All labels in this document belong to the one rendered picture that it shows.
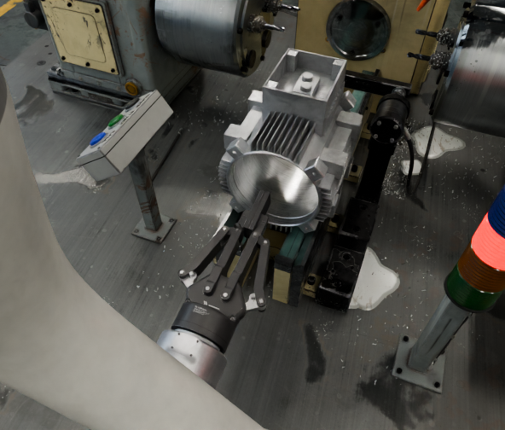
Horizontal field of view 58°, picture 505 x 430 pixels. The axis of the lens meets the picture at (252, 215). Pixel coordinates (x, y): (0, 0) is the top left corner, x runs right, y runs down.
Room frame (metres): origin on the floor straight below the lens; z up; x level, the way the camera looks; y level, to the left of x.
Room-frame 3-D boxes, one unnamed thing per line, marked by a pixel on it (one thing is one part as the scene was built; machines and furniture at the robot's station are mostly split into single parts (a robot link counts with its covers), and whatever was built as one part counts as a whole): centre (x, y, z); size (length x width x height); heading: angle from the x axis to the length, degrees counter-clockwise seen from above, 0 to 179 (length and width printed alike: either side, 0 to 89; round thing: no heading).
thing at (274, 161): (0.58, -0.07, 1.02); 0.20 x 0.19 x 0.19; 158
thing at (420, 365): (0.30, -0.28, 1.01); 0.08 x 0.08 x 0.42; 68
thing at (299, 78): (0.62, -0.08, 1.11); 0.12 x 0.11 x 0.07; 158
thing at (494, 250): (0.30, -0.28, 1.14); 0.06 x 0.06 x 0.04
